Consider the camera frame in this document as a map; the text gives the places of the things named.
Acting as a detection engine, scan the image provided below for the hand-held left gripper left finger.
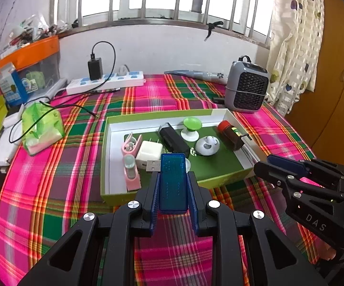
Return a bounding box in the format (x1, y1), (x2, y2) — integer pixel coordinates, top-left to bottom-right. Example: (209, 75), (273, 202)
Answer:
(17, 171), (162, 286)

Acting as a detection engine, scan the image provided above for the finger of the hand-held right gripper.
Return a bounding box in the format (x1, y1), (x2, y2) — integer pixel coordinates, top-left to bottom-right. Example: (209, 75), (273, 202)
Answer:
(253, 161), (344, 204)
(266, 154), (344, 183)

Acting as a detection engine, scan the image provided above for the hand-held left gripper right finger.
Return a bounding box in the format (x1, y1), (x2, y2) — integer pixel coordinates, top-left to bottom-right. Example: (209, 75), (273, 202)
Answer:
(187, 171), (329, 286)

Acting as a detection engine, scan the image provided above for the translucent blue USB tester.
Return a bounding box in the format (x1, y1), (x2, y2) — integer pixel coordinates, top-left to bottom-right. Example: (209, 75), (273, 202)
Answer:
(146, 153), (188, 214)

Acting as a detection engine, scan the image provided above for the pink clip with green pad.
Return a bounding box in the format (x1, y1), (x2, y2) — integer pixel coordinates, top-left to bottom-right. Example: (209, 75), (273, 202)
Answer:
(123, 154), (140, 193)

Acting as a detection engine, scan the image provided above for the green cardboard box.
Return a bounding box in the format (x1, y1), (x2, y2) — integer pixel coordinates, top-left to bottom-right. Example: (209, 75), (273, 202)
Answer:
(100, 109), (263, 206)

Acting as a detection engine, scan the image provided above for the white USB charger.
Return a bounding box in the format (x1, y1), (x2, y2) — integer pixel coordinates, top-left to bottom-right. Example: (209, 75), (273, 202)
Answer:
(135, 139), (163, 170)

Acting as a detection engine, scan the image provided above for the brown medicine bottle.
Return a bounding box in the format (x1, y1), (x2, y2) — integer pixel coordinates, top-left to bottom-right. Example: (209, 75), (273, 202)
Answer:
(217, 120), (245, 151)

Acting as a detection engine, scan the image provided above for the white koala face hook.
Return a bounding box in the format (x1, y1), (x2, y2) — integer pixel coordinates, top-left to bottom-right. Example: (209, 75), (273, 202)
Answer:
(195, 135), (220, 157)

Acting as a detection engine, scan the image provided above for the pink curved cable winder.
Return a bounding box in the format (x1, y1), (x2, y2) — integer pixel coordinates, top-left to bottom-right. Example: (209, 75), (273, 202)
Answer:
(121, 133), (143, 156)

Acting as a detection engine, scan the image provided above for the black lighter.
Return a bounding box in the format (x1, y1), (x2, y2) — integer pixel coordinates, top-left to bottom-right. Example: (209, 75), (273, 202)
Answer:
(158, 123), (190, 157)

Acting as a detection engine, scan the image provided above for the green topped white knob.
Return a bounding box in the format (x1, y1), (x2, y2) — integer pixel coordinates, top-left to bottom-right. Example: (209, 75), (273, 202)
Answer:
(180, 117), (202, 142)

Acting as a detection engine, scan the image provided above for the person's right hand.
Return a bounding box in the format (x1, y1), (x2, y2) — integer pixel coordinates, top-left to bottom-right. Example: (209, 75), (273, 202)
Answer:
(321, 240), (339, 261)

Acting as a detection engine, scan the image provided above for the grey mini heater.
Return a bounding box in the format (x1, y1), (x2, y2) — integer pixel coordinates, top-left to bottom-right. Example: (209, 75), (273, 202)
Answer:
(224, 56), (270, 114)

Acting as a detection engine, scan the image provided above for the wooden wardrobe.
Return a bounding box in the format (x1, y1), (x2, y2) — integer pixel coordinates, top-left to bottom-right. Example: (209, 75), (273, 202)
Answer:
(288, 0), (344, 170)

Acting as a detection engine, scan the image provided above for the pink green plaid tablecloth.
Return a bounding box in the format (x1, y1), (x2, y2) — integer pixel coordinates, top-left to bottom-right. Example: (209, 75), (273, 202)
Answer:
(0, 73), (333, 286)

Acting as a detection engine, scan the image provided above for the grey floral folded umbrella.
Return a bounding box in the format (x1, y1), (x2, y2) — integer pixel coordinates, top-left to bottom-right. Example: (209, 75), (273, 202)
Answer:
(164, 68), (229, 84)

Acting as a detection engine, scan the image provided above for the dotted cream curtain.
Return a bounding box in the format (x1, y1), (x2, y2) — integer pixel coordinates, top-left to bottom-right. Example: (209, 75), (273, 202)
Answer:
(264, 0), (324, 117)

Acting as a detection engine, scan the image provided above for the white power strip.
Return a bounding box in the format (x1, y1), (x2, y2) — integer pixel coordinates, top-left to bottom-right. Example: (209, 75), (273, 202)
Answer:
(66, 71), (146, 94)

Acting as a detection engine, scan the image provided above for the green tissue pack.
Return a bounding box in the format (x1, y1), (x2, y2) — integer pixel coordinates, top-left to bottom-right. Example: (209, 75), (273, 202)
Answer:
(21, 102), (65, 155)

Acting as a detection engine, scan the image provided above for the black power adapter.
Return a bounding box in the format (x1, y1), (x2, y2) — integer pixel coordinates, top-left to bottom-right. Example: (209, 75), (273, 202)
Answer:
(88, 58), (104, 81)

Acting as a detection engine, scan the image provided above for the white side table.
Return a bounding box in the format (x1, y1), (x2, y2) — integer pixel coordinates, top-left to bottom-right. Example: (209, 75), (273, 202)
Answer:
(0, 122), (24, 167)

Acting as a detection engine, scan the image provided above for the blue and white carton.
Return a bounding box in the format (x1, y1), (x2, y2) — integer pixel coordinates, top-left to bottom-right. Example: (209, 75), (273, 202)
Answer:
(0, 62), (30, 106)

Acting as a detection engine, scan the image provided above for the orange lidded storage container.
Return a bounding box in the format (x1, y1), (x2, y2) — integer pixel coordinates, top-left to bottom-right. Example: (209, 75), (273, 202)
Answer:
(0, 35), (61, 87)

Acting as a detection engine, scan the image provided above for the pile of small sundries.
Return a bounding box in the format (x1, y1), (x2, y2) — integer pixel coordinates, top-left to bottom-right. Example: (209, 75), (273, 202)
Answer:
(0, 13), (80, 54)

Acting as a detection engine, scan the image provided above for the black charging cable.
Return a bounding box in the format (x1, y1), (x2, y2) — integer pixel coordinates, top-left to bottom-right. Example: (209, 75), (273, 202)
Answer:
(10, 41), (122, 145)

